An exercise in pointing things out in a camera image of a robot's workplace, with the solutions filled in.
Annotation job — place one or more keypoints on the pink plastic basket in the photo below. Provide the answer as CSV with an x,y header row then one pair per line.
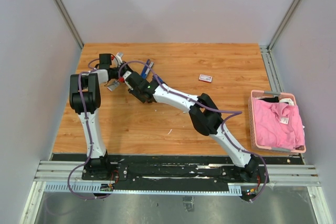
x,y
272,97

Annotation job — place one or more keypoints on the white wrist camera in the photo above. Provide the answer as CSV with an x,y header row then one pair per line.
x,y
118,57
125,77

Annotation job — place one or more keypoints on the blue stapler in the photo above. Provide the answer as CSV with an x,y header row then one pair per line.
x,y
158,79
146,70

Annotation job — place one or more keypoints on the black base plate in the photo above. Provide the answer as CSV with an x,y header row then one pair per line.
x,y
173,172

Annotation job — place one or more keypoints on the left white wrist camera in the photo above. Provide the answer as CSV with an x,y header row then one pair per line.
x,y
118,57

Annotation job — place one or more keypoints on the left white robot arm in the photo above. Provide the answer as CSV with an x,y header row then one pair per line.
x,y
85,100

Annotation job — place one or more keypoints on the grey cable duct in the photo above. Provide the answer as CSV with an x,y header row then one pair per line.
x,y
104,189

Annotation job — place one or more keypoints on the silver staple strip block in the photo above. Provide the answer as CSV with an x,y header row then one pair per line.
x,y
113,85

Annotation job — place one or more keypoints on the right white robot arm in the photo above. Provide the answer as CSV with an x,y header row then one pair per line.
x,y
205,116

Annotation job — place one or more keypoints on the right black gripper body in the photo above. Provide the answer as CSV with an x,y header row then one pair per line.
x,y
137,93

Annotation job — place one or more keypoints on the pink cloth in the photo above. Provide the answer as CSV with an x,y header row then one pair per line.
x,y
278,125

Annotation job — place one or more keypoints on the red staple box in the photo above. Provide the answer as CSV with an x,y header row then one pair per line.
x,y
205,78

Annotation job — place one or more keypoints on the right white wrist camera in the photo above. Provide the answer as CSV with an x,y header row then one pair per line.
x,y
125,77

